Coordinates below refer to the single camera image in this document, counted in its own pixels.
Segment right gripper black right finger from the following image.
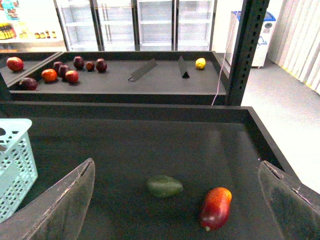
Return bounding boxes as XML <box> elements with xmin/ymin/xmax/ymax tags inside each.
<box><xmin>258</xmin><ymin>161</ymin><xmax>320</xmax><ymax>240</ymax></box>

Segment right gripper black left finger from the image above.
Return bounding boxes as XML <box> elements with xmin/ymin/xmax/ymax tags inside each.
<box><xmin>0</xmin><ymin>158</ymin><xmax>96</xmax><ymax>240</ymax></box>

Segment light blue plastic basket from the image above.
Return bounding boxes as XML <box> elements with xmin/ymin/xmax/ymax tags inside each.
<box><xmin>0</xmin><ymin>118</ymin><xmax>38</xmax><ymax>222</ymax></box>

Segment small red apple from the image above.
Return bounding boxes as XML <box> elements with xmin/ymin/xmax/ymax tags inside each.
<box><xmin>65</xmin><ymin>70</ymin><xmax>79</xmax><ymax>84</ymax></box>

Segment red apple far left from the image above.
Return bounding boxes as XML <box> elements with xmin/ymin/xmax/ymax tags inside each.
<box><xmin>6</xmin><ymin>57</ymin><xmax>24</xmax><ymax>72</ymax></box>

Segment red mango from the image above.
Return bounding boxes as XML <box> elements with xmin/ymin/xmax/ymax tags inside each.
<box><xmin>199</xmin><ymin>187</ymin><xmax>232</xmax><ymax>232</ymax></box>

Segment green avocado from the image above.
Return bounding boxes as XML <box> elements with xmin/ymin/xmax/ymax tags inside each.
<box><xmin>146</xmin><ymin>175</ymin><xmax>184</xmax><ymax>198</ymax></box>

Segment black front shelf tray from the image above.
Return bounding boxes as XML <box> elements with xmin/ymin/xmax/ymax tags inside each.
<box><xmin>0</xmin><ymin>101</ymin><xmax>294</xmax><ymax>240</ymax></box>

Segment black shelf tray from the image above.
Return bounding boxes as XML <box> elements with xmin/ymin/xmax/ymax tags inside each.
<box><xmin>0</xmin><ymin>101</ymin><xmax>294</xmax><ymax>240</ymax></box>
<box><xmin>0</xmin><ymin>51</ymin><xmax>229</xmax><ymax>105</ymax></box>

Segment dark purple fruit front left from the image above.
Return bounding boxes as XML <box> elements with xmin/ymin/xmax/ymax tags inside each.
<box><xmin>18</xmin><ymin>77</ymin><xmax>39</xmax><ymax>91</ymax></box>

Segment orange fruit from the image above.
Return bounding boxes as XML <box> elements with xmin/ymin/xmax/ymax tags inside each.
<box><xmin>41</xmin><ymin>68</ymin><xmax>58</xmax><ymax>83</ymax></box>

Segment black rear shelf tray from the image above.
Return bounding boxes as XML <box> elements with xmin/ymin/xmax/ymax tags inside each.
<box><xmin>0</xmin><ymin>51</ymin><xmax>229</xmax><ymax>105</ymax></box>

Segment dark red fruit middle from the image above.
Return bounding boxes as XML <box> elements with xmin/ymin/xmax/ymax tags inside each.
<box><xmin>58</xmin><ymin>64</ymin><xmax>69</xmax><ymax>81</ymax></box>

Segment small dark red fruit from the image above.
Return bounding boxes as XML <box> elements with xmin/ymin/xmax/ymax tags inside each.
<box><xmin>85</xmin><ymin>61</ymin><xmax>95</xmax><ymax>72</ymax></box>

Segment dark red fruit rear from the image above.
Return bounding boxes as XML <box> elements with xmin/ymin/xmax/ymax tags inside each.
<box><xmin>73</xmin><ymin>56</ymin><xmax>85</xmax><ymax>70</ymax></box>

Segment dark maroon fruit right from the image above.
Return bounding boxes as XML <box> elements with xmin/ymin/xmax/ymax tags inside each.
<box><xmin>96</xmin><ymin>58</ymin><xmax>107</xmax><ymax>73</ymax></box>

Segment white blue chest freezer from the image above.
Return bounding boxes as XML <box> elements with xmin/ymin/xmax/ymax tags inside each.
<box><xmin>224</xmin><ymin>10</ymin><xmax>277</xmax><ymax>69</ymax></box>

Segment yellow lemon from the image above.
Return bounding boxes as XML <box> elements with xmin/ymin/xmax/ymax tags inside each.
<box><xmin>195</xmin><ymin>57</ymin><xmax>206</xmax><ymax>70</ymax></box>

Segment glass door refrigerators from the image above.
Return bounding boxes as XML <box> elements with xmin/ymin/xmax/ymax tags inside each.
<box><xmin>54</xmin><ymin>0</ymin><xmax>217</xmax><ymax>52</ymax></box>

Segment shelf with bottles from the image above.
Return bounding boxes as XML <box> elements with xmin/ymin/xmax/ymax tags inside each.
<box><xmin>0</xmin><ymin>0</ymin><xmax>67</xmax><ymax>53</ymax></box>

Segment black shelf post right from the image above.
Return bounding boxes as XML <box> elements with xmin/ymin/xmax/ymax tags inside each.
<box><xmin>225</xmin><ymin>0</ymin><xmax>270</xmax><ymax>106</ymax></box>

